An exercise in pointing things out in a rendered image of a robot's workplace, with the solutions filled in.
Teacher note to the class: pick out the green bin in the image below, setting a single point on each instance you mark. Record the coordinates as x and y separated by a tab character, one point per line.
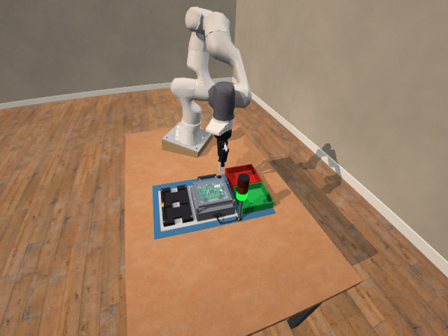
258	198

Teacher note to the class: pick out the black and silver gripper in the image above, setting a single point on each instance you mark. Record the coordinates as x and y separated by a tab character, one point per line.
222	145

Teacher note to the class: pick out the red open-top bin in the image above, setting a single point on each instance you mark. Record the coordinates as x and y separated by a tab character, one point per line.
232	173

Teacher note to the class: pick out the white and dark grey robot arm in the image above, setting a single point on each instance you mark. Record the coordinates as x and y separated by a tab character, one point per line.
223	96

